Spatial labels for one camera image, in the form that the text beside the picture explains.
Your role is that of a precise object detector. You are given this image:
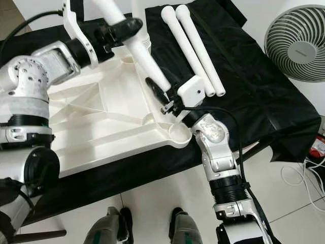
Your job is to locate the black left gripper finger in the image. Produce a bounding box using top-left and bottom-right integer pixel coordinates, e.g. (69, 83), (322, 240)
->
(109, 17), (144, 45)

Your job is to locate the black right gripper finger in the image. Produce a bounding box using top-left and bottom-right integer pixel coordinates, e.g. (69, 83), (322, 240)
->
(145, 77), (171, 104)

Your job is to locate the white plastic table top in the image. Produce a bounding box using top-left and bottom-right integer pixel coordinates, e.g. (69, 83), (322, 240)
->
(46, 48), (193, 166)

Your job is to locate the black tablecloth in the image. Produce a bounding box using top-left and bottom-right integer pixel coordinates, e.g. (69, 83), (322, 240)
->
(0, 0), (323, 224)

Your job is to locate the grey right robot foot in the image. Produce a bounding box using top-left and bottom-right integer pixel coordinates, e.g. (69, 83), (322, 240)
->
(170, 207), (209, 244)

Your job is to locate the grey robot foot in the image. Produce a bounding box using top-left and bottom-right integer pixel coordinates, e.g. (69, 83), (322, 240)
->
(84, 207), (133, 244)
(170, 207), (209, 244)

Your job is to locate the white round fan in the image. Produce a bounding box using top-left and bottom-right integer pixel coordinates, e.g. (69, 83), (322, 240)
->
(264, 3), (325, 102)

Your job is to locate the grey left robot foot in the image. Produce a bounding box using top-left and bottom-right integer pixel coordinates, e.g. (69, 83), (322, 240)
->
(84, 207), (133, 244)

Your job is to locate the red floor device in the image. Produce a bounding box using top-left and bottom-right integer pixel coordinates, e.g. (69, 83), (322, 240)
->
(312, 135), (325, 158)

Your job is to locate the black metal table leg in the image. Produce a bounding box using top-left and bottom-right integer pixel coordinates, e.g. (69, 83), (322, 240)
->
(13, 230), (68, 240)

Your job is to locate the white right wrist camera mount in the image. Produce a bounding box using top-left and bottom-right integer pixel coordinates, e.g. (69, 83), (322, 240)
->
(177, 75), (211, 108)

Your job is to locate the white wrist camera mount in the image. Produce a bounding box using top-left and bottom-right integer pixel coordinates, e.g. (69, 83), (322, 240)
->
(62, 0), (100, 69)
(177, 75), (211, 108)

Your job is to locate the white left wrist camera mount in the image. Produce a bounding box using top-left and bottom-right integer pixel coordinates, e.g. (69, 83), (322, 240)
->
(62, 0), (100, 69)

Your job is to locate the white floor cable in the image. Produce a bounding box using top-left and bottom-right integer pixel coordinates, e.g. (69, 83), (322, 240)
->
(282, 158), (325, 199)

